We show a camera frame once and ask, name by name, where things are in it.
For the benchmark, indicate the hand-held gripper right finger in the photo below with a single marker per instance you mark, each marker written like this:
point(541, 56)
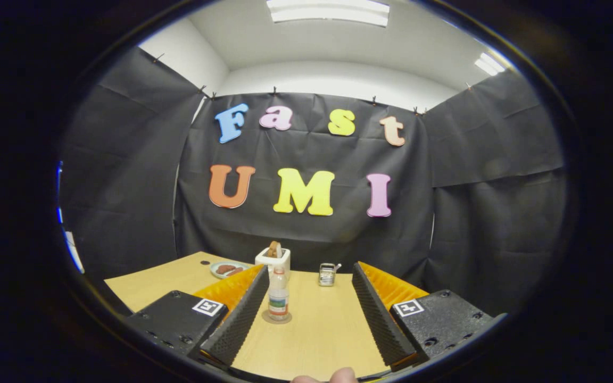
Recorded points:
point(381, 319)

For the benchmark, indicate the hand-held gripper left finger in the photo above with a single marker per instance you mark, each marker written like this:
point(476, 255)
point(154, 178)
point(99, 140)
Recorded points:
point(240, 319)

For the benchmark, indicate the round brown coaster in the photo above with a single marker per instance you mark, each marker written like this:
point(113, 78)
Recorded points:
point(265, 318)

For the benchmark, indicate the clear plastic juice bottle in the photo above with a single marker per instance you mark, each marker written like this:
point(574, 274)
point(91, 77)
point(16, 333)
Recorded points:
point(279, 298)

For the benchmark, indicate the brown meat slice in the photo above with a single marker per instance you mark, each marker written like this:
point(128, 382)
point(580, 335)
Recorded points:
point(225, 268)
point(234, 272)

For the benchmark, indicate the pale green plate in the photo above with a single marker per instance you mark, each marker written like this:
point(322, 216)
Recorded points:
point(216, 275)

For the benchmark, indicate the wooden table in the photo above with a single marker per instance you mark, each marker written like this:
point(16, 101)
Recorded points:
point(322, 330)

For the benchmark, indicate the white toaster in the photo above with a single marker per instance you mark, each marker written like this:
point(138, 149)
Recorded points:
point(261, 263)

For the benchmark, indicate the brown bread slice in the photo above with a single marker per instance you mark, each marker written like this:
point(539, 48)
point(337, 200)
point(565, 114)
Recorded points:
point(274, 250)

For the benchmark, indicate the small ceiling light panel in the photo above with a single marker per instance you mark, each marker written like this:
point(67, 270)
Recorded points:
point(490, 64)

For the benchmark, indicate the long ceiling light panel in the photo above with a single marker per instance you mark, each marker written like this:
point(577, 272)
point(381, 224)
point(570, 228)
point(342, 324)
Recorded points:
point(328, 11)

